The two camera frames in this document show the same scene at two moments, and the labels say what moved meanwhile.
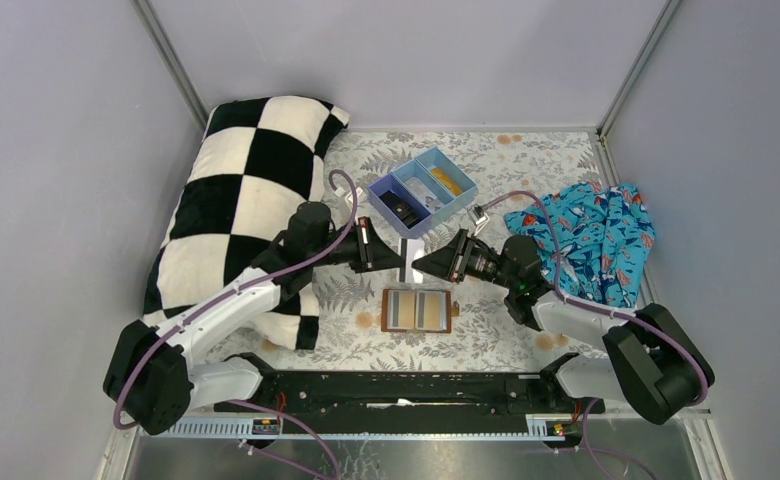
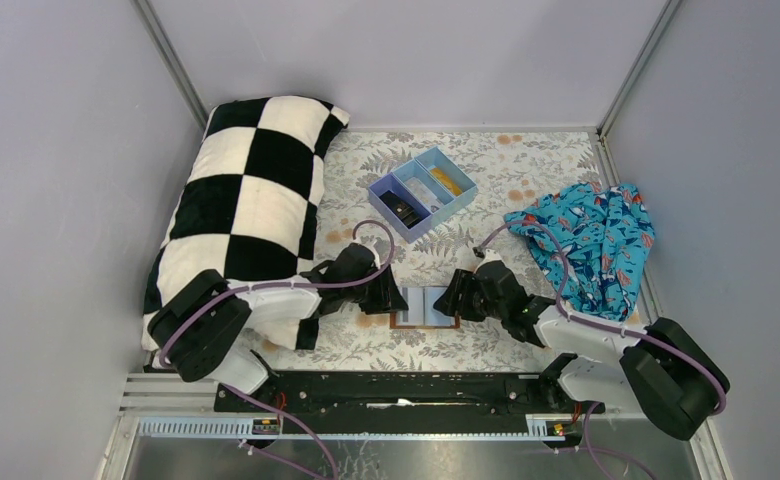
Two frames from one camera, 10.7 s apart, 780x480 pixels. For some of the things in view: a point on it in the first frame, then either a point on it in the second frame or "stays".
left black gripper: x=364 y=244 -> x=377 y=291
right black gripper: x=461 y=256 -> x=466 y=296
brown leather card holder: x=418 y=311 stays
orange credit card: x=454 y=189 stays
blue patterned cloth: x=605 y=233 stays
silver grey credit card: x=411 y=249 -> x=426 y=197
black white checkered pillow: x=255 y=160 stays
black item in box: x=409 y=217 stays
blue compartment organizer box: x=422 y=193 stays
